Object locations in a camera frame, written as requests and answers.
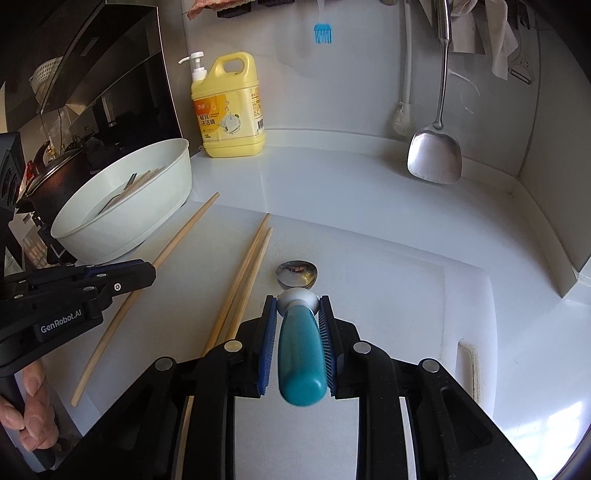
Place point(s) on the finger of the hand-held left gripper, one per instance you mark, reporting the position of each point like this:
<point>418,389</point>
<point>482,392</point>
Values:
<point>134,277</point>
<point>55,273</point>

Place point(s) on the dark pot with glass lid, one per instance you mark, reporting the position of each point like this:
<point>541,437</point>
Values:
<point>60,177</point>

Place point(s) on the black wall hook rack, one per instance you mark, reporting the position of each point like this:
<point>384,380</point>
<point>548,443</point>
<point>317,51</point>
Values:
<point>235,10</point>

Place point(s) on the yellow detergent pump bottle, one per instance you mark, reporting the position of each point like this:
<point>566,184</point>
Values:
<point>231,120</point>

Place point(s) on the white hanging cloth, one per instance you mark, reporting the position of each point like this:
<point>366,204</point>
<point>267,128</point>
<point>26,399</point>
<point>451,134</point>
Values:
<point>501,41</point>

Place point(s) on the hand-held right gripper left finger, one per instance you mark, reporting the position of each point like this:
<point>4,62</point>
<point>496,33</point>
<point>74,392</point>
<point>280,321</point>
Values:
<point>268,341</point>

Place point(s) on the white bottle brush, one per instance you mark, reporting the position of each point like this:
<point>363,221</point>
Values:
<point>402,121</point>

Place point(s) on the white bowl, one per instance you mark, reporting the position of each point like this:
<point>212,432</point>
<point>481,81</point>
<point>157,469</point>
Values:
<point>152,207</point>

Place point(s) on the white plastic basket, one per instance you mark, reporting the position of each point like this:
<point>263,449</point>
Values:
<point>44,76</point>

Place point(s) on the white cutting board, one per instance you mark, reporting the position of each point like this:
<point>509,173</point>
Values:
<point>369,286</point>

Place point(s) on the person's left hand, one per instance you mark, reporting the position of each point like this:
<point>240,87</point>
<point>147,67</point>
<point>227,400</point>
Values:
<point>39,424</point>

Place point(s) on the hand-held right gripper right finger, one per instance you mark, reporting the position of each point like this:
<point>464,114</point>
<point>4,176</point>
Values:
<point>328,341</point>

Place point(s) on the long wooden chopstick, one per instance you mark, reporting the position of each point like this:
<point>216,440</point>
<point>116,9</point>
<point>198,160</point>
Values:
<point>185,230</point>

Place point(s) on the black range hood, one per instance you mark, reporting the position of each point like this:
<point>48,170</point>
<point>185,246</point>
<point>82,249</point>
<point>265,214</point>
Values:
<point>129,92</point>

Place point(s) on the red checkered cloth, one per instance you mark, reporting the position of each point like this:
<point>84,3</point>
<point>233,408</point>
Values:
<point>203,7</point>

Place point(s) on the metal spatula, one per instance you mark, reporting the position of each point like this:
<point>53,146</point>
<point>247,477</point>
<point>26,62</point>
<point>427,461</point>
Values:
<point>434,157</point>

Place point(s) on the short wooden chopstick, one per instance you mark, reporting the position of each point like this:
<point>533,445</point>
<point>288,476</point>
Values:
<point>138,181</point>
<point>240,277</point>
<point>150,175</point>
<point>250,277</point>

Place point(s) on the dark metal fork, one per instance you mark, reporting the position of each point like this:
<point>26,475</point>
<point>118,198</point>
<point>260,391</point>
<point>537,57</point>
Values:
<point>124,184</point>

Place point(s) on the blue silicone brush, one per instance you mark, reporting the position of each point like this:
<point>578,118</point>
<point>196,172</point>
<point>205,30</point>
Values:
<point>323,34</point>

